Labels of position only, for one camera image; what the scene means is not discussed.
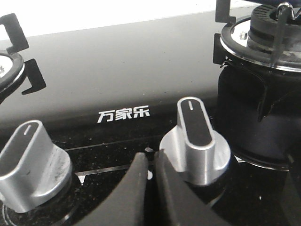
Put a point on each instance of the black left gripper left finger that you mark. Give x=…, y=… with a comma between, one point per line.
x=124, y=206

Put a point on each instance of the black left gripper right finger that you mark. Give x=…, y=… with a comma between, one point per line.
x=180, y=204

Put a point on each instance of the left burner with pot support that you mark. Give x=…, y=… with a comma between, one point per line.
x=13, y=68

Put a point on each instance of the burner with pot support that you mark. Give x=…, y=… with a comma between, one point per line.
x=13, y=68
x=270, y=36

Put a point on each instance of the right burner with pot support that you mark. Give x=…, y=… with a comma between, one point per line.
x=270, y=36

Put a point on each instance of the silver right stove knob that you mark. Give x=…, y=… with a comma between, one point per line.
x=198, y=152

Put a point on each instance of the silver stove knob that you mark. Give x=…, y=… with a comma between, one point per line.
x=32, y=168
x=198, y=152

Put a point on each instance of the silver left stove knob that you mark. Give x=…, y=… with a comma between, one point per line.
x=32, y=168

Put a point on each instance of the black glass gas stove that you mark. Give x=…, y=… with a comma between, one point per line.
x=112, y=92

